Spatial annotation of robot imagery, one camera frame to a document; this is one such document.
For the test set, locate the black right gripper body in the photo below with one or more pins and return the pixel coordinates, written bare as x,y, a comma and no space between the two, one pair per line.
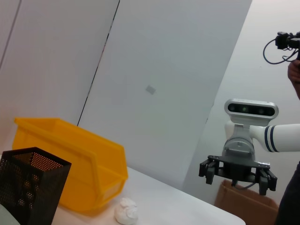
237,164

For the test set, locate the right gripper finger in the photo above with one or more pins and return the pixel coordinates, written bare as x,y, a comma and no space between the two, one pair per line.
267,180
207,171

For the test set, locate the white paper ball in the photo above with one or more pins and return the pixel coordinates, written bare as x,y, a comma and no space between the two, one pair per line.
125,211

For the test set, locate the person forearm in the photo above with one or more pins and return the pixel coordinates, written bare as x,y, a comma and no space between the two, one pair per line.
294,75

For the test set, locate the black mesh pen holder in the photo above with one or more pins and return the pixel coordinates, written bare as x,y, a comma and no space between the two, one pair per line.
28,187

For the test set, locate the translucent wavy fruit plate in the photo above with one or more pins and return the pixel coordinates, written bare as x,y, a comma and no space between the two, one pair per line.
4,218

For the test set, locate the person dark clothing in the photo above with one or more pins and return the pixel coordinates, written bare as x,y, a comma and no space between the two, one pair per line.
290,199

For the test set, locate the brown cardboard box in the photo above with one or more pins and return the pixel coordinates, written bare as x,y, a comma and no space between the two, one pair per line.
246,206

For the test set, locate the yellow plastic storage bin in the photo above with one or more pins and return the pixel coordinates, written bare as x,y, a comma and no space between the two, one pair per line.
93,164

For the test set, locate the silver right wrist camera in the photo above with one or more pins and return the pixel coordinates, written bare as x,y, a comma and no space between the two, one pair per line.
250,110

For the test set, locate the black video camera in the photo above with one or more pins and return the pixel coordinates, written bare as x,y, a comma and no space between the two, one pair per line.
287,41

